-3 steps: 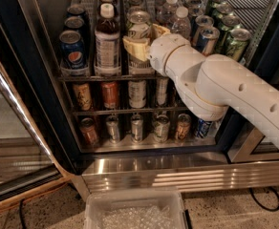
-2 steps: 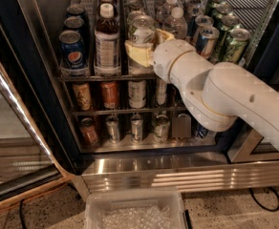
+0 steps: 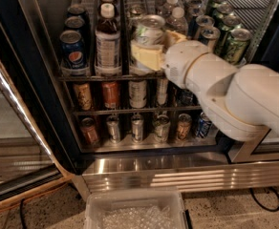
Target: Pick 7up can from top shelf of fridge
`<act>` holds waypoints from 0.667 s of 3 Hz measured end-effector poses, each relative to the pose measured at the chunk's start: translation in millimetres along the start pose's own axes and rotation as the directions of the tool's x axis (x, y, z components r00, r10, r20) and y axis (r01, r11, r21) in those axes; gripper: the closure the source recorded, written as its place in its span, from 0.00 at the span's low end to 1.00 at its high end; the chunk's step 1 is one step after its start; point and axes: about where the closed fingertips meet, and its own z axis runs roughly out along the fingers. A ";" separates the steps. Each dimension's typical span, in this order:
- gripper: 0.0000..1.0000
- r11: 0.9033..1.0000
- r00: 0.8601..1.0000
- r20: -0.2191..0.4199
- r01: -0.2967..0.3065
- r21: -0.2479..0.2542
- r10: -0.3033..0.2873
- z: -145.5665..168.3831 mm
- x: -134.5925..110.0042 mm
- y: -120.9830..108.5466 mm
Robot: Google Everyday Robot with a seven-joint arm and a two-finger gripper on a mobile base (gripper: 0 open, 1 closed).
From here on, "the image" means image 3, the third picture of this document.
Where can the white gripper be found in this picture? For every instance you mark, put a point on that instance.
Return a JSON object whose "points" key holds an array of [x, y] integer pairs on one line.
{"points": [[182, 62]]}

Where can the white green 7up can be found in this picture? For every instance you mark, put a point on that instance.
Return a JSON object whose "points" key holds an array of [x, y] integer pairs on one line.
{"points": [[150, 30]]}

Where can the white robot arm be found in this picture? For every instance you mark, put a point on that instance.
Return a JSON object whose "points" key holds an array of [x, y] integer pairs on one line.
{"points": [[239, 101]]}

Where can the white can middle shelf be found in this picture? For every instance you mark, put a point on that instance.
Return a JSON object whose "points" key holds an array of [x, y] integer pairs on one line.
{"points": [[137, 93]]}

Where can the front blue red bull can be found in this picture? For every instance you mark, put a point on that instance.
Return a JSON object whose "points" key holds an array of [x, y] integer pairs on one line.
{"points": [[209, 36]]}

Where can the blue can middle shelf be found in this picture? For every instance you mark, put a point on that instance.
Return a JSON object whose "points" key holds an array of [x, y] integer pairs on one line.
{"points": [[185, 97]]}

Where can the blue can shelf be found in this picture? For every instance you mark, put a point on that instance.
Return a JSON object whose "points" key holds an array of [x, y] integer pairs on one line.
{"points": [[203, 126], [185, 97]]}

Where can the orange can middle shelf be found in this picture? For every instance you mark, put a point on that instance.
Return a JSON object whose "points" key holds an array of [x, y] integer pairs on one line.
{"points": [[110, 91]]}

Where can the stainless steel fridge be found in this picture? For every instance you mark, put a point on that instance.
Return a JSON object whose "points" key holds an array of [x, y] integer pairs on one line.
{"points": [[31, 54]]}

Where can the green soda can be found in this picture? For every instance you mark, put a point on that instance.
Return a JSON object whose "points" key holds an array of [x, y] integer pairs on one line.
{"points": [[227, 24], [236, 45]]}

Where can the front green soda can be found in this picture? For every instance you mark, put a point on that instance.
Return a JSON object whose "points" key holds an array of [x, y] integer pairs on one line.
{"points": [[236, 45]]}

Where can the silver can shelf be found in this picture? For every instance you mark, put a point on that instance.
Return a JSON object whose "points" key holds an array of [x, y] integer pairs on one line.
{"points": [[113, 128], [137, 127]]}

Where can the white green can bottom shelf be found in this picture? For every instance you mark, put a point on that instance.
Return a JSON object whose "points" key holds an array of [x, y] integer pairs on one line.
{"points": [[161, 126]]}

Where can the gold can bottom shelf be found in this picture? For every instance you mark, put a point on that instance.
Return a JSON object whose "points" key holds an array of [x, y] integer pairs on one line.
{"points": [[183, 126]]}

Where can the front blue pepsi can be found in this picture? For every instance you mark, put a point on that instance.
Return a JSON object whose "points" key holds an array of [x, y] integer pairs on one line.
{"points": [[73, 49]]}

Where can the blue pepsi can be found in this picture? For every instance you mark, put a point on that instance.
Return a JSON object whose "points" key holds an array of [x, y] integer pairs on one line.
{"points": [[73, 49], [79, 11], [76, 23]]}

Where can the tan can middle shelf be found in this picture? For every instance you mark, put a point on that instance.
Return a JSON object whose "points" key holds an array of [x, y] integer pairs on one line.
{"points": [[83, 96]]}

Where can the middle blue pepsi can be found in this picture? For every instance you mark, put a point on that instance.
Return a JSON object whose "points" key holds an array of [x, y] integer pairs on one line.
{"points": [[76, 23]]}

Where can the blue can bottom shelf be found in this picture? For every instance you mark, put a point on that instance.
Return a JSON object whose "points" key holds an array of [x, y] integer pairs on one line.
{"points": [[203, 126]]}

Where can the rear blue pepsi can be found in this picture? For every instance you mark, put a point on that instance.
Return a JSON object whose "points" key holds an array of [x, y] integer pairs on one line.
{"points": [[79, 11]]}

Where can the brown can bottom shelf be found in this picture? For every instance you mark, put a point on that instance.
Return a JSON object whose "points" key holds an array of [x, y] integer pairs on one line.
{"points": [[89, 130]]}

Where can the open glass fridge door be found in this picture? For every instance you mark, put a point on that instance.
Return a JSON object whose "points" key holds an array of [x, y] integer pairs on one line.
{"points": [[27, 165]]}

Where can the front clear water bottle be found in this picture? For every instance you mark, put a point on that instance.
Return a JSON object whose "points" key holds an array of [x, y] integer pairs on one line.
{"points": [[177, 22]]}

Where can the clear water bottle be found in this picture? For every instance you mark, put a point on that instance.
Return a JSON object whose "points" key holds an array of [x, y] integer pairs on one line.
{"points": [[168, 6], [177, 22]]}

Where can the front brown tea bottle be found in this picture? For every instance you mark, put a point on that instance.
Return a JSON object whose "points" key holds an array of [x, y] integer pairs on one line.
{"points": [[107, 37]]}

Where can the clear plastic bin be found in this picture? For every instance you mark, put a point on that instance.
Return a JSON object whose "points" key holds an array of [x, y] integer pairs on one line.
{"points": [[136, 209]]}

